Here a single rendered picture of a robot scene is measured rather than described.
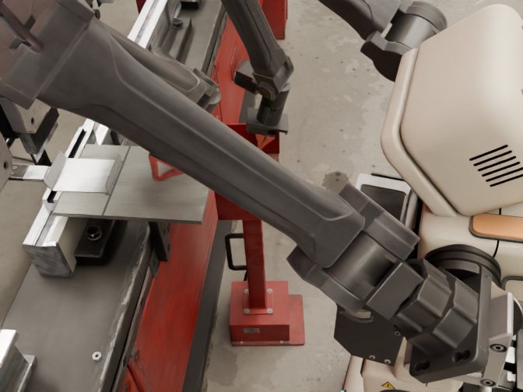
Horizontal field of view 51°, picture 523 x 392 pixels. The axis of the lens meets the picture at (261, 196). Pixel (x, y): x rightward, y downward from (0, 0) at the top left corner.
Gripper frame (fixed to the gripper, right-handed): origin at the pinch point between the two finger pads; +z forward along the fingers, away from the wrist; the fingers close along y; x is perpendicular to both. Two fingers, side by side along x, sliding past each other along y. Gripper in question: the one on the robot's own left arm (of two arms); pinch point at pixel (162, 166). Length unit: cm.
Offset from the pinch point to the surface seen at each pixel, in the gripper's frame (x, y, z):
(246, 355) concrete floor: 57, -17, 87
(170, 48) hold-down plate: -7, -58, 18
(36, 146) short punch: -20.0, 5.2, 2.3
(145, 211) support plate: 0.3, 7.7, 3.8
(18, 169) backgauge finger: -23.0, 0.3, 16.4
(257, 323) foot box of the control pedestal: 54, -23, 74
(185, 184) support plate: 5.2, 0.8, 1.0
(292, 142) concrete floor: 62, -126, 83
